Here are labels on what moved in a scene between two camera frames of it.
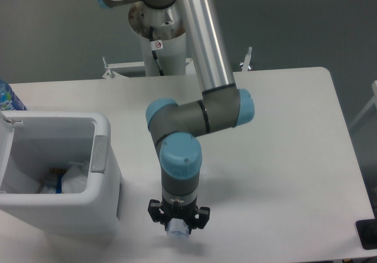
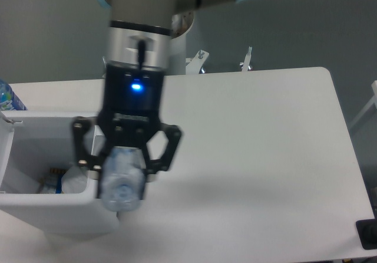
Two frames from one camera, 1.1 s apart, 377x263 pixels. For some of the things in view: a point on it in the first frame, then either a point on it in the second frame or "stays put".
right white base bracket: (245, 68) stays put
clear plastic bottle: (177, 229) -> (122, 178)
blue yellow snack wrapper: (59, 173) stays put
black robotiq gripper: (162, 211) -> (131, 116)
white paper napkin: (75, 180) stays put
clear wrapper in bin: (49, 186) stays put
